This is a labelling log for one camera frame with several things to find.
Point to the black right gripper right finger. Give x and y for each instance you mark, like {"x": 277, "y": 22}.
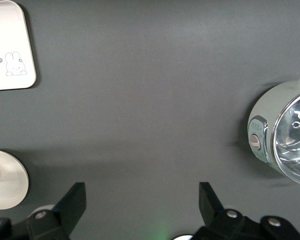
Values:
{"x": 212, "y": 212}

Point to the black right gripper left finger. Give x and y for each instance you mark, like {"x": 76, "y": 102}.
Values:
{"x": 65, "y": 212}

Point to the round beige plate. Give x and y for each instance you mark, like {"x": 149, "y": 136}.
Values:
{"x": 12, "y": 185}

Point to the beige rabbit print tray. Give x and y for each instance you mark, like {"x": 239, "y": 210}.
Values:
{"x": 10, "y": 37}

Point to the glass pot lid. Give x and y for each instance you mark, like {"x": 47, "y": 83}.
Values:
{"x": 292, "y": 150}

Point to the pale green electric cooking pot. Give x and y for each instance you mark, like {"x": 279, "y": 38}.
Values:
{"x": 265, "y": 107}

